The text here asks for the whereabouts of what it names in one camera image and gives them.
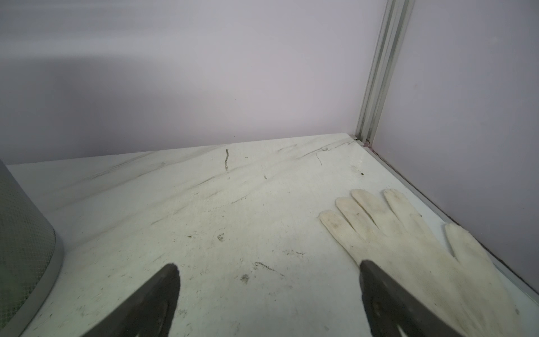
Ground white cotton work glove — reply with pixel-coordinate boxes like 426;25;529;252
319;189;524;336

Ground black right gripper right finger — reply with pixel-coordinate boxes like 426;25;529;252
359;260;460;336

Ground right aluminium frame post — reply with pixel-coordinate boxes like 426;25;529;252
355;0;415;145

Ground grey mesh waste bin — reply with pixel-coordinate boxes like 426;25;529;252
1;164;64;336

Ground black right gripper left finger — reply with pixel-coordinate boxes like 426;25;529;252
84;263;181;337

